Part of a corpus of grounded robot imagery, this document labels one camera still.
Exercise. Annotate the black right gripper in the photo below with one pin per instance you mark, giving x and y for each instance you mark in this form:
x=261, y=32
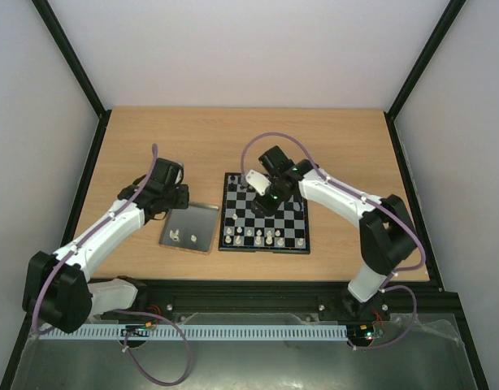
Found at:
x=264, y=204

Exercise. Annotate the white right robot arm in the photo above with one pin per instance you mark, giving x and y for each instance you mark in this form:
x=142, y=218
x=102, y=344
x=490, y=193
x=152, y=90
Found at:
x=386, y=232

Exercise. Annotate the dark cork-edged tray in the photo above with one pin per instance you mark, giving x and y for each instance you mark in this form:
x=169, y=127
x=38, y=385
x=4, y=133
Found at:
x=200, y=219

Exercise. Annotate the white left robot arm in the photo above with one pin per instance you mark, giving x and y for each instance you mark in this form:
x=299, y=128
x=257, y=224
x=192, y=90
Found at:
x=59, y=292

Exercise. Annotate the black white chess board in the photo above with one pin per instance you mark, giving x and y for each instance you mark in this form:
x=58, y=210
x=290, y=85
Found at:
x=291, y=218

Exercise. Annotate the light blue cable duct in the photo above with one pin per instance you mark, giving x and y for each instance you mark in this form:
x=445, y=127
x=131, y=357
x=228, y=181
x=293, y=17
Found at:
x=205, y=333

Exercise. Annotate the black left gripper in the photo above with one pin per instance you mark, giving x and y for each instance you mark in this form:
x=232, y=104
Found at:
x=184, y=201

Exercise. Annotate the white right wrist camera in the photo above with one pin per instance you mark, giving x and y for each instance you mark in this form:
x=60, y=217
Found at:
x=258, y=181

